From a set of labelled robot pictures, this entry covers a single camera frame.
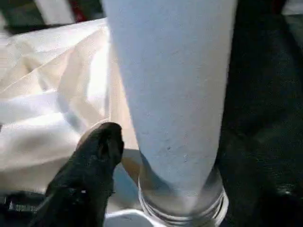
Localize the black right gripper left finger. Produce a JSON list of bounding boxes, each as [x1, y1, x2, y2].
[[28, 122, 125, 227]]

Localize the white cabinet with glass doors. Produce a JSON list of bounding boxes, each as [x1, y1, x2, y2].
[[0, 0, 106, 27]]

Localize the white plastic table top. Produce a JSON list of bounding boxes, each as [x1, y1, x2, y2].
[[0, 17, 230, 227]]

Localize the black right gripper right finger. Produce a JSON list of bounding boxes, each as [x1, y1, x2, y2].
[[219, 141, 303, 227]]

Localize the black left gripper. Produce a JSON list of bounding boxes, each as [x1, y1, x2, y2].
[[0, 190, 48, 227]]

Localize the white plastic table leg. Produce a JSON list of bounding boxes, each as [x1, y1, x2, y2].
[[101, 0, 237, 213]]

